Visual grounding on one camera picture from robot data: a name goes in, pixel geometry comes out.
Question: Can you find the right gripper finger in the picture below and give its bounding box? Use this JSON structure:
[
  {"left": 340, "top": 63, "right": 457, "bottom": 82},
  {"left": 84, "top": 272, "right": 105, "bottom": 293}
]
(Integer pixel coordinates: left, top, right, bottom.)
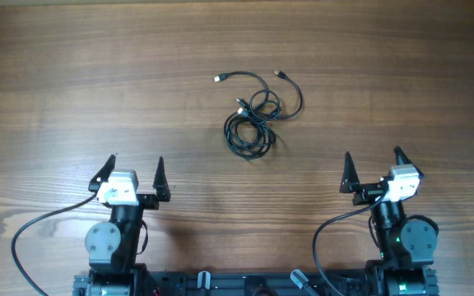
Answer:
[
  {"left": 339, "top": 151, "right": 360, "bottom": 193},
  {"left": 393, "top": 146, "right": 425, "bottom": 179}
]

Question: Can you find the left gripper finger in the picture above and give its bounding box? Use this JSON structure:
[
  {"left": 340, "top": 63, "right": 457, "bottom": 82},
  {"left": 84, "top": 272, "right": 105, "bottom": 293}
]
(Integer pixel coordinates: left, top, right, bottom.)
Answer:
[
  {"left": 152, "top": 156, "right": 171, "bottom": 201},
  {"left": 88, "top": 155, "right": 116, "bottom": 192}
]

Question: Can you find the black USB cable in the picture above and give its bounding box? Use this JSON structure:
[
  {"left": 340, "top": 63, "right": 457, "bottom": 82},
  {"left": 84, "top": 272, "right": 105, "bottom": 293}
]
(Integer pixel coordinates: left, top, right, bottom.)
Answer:
[
  {"left": 223, "top": 69, "right": 304, "bottom": 160},
  {"left": 213, "top": 71, "right": 282, "bottom": 121}
]

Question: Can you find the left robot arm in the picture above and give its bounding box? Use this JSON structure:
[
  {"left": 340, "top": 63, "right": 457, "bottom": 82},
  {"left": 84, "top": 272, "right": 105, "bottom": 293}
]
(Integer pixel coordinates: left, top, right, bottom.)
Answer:
[{"left": 72, "top": 155, "right": 171, "bottom": 296}]

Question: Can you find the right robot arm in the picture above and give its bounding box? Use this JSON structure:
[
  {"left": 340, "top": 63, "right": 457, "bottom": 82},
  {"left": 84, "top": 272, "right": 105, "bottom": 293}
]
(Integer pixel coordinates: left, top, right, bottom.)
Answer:
[{"left": 340, "top": 146, "right": 439, "bottom": 296}]

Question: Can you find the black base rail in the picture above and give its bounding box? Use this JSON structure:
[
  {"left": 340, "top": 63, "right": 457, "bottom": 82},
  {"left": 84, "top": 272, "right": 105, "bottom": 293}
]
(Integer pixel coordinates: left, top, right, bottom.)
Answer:
[{"left": 72, "top": 269, "right": 440, "bottom": 296}]

